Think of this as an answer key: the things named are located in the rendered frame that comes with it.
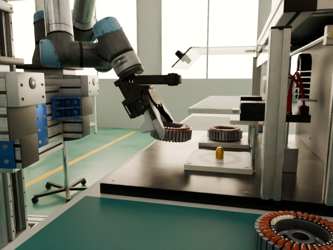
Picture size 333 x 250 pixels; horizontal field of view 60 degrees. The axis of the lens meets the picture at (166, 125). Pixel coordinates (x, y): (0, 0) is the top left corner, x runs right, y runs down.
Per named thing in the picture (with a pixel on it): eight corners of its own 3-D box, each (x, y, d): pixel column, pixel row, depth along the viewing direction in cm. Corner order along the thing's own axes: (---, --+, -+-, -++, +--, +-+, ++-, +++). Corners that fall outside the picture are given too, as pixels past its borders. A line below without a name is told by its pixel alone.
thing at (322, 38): (326, 44, 45) (328, 24, 44) (276, 64, 104) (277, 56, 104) (338, 44, 44) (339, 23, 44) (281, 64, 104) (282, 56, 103)
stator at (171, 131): (144, 139, 74) (145, 125, 74) (156, 131, 85) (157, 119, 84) (187, 145, 72) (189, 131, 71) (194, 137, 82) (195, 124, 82)
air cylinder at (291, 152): (272, 171, 64) (273, 147, 63) (269, 161, 71) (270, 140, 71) (297, 172, 63) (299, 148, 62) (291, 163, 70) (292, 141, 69)
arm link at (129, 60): (138, 52, 81) (128, 49, 73) (146, 66, 81) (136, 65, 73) (117, 65, 83) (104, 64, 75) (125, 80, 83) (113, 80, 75)
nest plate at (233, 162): (183, 169, 65) (183, 164, 65) (193, 153, 80) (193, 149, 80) (252, 174, 62) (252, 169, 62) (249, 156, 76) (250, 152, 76)
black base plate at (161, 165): (99, 193, 57) (99, 182, 57) (172, 134, 119) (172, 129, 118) (369, 221, 46) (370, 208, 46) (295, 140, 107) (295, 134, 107)
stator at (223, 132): (224, 144, 86) (225, 131, 85) (199, 137, 95) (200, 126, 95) (249, 139, 92) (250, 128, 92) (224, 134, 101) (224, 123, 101)
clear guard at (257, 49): (171, 68, 85) (171, 46, 84) (185, 70, 108) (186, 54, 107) (290, 66, 77) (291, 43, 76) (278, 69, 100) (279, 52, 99)
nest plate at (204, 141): (198, 146, 89) (198, 142, 88) (203, 137, 103) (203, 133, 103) (249, 149, 85) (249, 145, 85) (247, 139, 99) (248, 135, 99)
